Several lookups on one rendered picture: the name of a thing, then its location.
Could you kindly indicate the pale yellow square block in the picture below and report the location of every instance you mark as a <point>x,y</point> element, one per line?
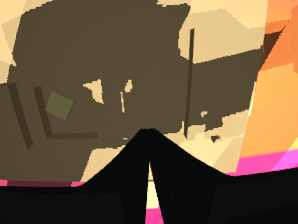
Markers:
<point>60,104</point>

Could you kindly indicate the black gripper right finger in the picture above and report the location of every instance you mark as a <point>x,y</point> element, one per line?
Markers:
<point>191,192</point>

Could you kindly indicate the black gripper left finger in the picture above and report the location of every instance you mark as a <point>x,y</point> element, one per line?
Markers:
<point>118,194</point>

